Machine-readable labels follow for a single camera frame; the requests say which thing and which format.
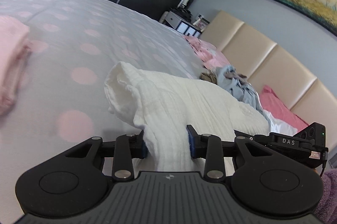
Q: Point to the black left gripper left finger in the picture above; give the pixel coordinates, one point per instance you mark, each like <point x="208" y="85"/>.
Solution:
<point x="138" y="147"/>

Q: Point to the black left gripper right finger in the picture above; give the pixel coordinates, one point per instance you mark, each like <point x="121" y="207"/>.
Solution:
<point x="198" y="143"/>

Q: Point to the white muslin garment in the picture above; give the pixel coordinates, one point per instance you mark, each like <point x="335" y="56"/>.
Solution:
<point x="163" y="105"/>

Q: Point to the white crumpled cloth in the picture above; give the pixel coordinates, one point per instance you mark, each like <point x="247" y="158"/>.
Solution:
<point x="278" y="125"/>

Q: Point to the pink pillow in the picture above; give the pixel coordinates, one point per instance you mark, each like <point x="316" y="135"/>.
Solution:
<point x="271" y="103"/>

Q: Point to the brown patterned garment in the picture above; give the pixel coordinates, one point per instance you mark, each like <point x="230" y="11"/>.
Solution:
<point x="209" y="76"/>

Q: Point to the grey crumpled garment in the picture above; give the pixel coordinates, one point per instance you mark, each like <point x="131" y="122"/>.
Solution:
<point x="238" y="86"/>

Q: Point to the purple fleece sleeve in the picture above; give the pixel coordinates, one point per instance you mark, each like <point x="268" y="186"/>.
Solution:
<point x="326" y="210"/>

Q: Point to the pink floral bedding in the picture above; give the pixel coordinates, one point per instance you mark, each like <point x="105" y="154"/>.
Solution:
<point x="211" y="57"/>

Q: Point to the beige padded headboard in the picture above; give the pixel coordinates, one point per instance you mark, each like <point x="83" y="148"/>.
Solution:
<point x="265" y="62"/>

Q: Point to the grey pink-dotted bedspread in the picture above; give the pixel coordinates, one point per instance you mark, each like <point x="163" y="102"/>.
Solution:
<point x="61" y="100"/>

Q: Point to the white bedside table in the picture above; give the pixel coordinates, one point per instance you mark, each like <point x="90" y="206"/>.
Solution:
<point x="180" y="20"/>

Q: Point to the folded pink garment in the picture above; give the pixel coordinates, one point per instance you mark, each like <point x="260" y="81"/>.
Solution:
<point x="15" y="49"/>

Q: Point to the black camera box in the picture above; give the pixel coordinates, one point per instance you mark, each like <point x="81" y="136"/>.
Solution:
<point x="314" y="132"/>

